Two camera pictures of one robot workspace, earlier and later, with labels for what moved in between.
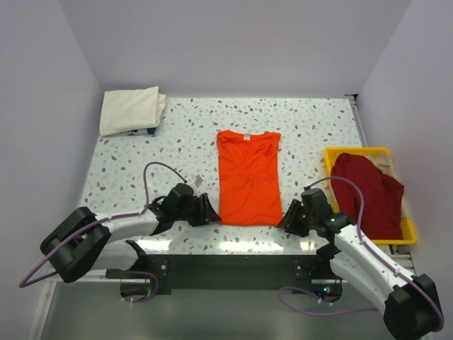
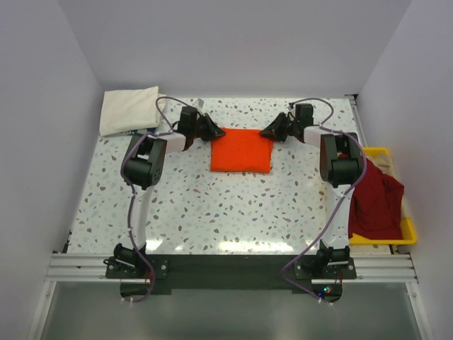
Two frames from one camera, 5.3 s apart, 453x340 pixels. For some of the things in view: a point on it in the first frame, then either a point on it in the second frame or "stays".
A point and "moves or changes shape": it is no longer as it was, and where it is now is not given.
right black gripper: [289, 220] -> [274, 129]
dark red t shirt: [381, 217] stays
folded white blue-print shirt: [150, 132] stays
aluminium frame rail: [357, 119] stays
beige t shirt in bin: [385, 163] stays
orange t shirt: [248, 178] moves or changes shape
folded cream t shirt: [131, 110] stays
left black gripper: [205, 212] -> [213, 130]
